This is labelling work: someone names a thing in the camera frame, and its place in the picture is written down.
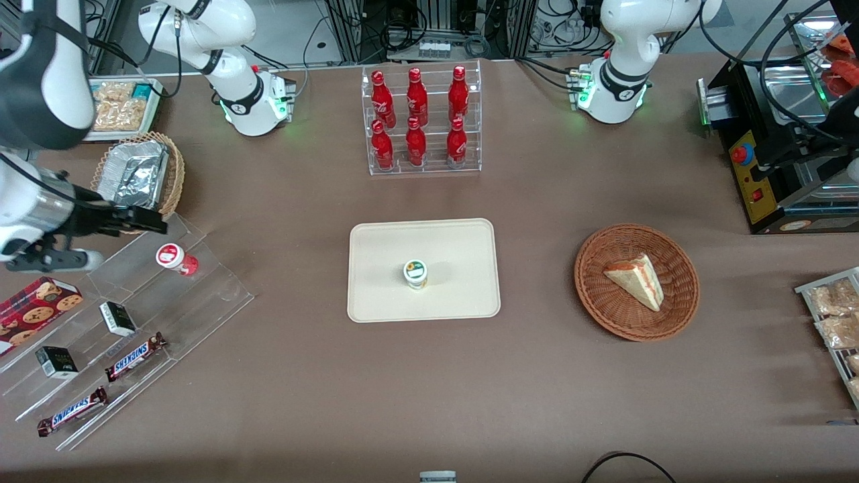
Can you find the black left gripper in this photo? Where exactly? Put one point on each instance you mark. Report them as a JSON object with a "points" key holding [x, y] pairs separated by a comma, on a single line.
{"points": [[847, 107]]}

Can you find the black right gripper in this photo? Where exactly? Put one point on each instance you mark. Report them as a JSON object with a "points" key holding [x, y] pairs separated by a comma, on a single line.
{"points": [[89, 218]]}

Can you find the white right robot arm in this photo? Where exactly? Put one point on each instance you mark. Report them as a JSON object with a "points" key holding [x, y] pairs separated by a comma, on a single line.
{"points": [[40, 80]]}

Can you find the red gum bottle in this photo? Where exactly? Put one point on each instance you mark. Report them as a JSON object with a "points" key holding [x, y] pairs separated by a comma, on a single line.
{"points": [[176, 259]]}

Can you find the cream plastic tray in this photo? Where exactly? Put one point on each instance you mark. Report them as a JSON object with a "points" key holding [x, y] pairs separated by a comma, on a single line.
{"points": [[456, 295]]}

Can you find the red emergency button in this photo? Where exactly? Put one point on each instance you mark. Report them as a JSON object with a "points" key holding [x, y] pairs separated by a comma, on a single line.
{"points": [[742, 154]]}

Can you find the black oven machine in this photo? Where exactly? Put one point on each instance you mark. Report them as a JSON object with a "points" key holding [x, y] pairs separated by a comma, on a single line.
{"points": [[751, 198]]}

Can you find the silver foil container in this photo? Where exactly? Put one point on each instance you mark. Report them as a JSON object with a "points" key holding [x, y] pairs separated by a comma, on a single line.
{"points": [[137, 174]]}

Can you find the tan wicker basket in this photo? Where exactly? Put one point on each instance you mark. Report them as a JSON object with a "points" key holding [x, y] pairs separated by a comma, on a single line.
{"points": [[176, 178]]}

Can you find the clear acrylic stepped stand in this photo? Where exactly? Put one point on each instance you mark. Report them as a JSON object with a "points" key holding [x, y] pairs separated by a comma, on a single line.
{"points": [[201, 302]]}

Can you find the small black box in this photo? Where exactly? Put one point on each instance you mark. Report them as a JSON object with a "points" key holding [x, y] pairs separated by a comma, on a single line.
{"points": [[118, 319], [57, 363]]}

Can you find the white snack bin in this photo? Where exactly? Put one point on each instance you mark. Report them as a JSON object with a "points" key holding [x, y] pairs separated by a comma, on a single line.
{"points": [[156, 114]]}

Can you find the clear bag of crackers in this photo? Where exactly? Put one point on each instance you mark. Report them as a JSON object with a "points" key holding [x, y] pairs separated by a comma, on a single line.
{"points": [[117, 115], [114, 92]]}

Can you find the red food pack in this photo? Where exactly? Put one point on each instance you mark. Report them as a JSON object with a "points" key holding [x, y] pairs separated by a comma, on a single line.
{"points": [[844, 70]]}

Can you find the teal snack pack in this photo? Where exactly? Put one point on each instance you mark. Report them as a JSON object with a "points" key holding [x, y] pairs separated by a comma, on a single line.
{"points": [[142, 92]]}

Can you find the snickers chocolate bar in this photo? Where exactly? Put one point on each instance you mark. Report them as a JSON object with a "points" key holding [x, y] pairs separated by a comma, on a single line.
{"points": [[72, 411], [134, 357]]}

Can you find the shiny metal pan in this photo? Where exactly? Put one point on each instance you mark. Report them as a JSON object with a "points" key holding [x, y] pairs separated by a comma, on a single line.
{"points": [[802, 30]]}

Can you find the red cookie box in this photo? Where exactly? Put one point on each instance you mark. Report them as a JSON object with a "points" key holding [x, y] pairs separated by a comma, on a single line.
{"points": [[33, 312]]}

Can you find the clear bag of pastry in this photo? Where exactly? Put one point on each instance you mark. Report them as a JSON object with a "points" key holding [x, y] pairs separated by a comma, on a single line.
{"points": [[839, 332], [832, 298]]}

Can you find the wrapped triangle sandwich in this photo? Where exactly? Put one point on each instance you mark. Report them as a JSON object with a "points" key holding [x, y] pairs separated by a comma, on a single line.
{"points": [[637, 280]]}

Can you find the round brown wicker basket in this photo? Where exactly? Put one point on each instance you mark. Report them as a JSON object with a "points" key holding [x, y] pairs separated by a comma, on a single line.
{"points": [[604, 308]]}

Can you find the red cola bottle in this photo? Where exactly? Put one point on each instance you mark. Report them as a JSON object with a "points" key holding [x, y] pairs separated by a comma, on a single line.
{"points": [[417, 99], [415, 145], [382, 147], [456, 145], [382, 102], [458, 95]]}

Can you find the clear acrylic bottle rack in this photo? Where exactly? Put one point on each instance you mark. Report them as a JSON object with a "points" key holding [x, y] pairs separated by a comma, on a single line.
{"points": [[433, 62]]}

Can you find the white power strip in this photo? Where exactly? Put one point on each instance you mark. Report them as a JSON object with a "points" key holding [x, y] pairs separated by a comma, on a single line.
{"points": [[434, 49]]}

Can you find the small grey device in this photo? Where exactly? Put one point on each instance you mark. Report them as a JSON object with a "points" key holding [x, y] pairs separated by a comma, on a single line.
{"points": [[437, 477]]}

